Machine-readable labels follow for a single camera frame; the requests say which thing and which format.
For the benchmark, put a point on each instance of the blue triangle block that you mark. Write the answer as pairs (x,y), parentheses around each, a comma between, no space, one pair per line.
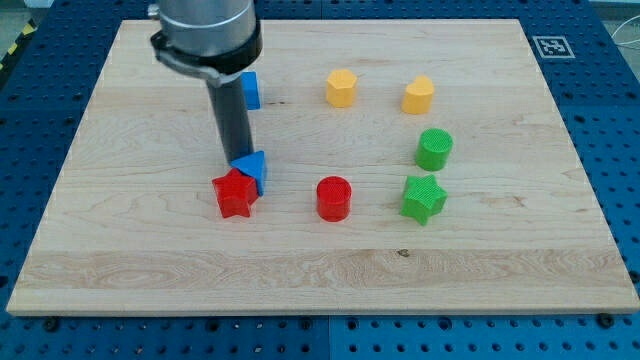
(253,165)

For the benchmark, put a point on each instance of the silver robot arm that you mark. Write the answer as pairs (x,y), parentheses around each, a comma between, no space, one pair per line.
(212,40)

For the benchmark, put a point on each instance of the blue cube block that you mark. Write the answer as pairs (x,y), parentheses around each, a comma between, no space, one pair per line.
(251,90)

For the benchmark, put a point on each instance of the red cylinder block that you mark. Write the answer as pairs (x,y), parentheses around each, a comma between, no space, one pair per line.
(333,198)

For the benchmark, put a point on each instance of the red star block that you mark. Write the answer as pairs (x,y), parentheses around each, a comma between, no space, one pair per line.
(235,193)

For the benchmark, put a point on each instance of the wooden board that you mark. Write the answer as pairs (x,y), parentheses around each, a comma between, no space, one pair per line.
(133,227)

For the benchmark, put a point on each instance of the yellow hexagon block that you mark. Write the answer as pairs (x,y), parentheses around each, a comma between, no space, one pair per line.
(341,88)

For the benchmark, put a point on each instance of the green star block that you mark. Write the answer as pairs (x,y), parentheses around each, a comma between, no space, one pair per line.
(422,198)

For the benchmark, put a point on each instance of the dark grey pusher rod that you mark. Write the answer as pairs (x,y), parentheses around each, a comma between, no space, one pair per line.
(231,114)

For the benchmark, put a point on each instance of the green cylinder block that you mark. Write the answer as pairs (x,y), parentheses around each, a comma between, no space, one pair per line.
(433,149)

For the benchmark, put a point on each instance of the yellow heart block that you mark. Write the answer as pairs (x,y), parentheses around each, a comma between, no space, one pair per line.
(418,96)

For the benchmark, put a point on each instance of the white fiducial marker tag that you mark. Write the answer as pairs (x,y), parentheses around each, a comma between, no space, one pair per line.
(553,47)

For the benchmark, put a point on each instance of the yellow black hazard tape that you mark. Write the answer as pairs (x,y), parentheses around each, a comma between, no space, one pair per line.
(18,46)

